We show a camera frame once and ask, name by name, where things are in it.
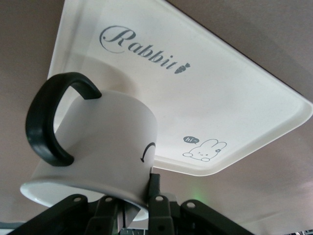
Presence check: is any white rabbit print tray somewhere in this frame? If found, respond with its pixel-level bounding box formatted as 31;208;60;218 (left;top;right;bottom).
46;0;313;177

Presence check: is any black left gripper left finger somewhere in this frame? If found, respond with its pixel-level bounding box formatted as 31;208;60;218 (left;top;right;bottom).
7;194;123;235

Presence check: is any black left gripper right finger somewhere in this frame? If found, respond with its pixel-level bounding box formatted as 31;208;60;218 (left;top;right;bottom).
146;172;252;235

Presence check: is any white mug black handle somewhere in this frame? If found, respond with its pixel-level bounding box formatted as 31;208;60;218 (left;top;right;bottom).
20;71;159;221

